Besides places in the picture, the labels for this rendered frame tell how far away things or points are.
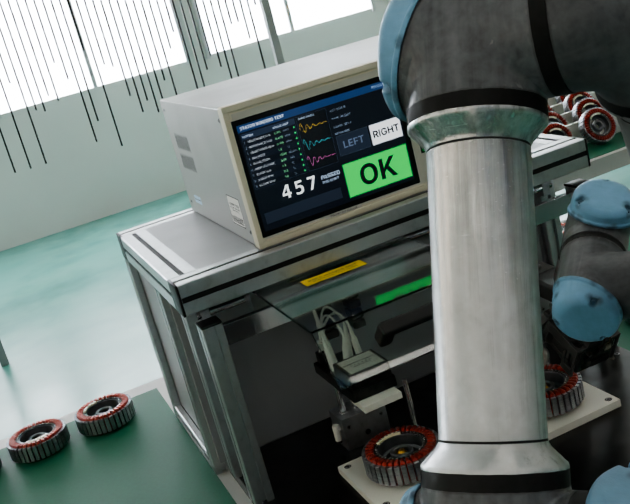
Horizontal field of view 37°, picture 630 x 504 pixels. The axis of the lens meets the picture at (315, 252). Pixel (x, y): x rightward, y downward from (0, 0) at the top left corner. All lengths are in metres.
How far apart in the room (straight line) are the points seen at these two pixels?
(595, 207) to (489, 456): 0.47
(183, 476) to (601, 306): 0.79
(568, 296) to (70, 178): 6.72
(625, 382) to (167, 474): 0.74
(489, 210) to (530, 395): 0.14
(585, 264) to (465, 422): 0.39
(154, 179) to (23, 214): 1.06
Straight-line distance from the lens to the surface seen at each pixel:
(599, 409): 1.41
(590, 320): 1.06
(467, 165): 0.74
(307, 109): 1.31
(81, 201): 7.63
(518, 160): 0.75
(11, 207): 7.58
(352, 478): 1.36
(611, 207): 1.12
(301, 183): 1.32
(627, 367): 1.53
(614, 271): 1.06
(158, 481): 1.58
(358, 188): 1.35
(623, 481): 0.72
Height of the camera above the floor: 1.47
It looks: 17 degrees down
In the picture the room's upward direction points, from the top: 15 degrees counter-clockwise
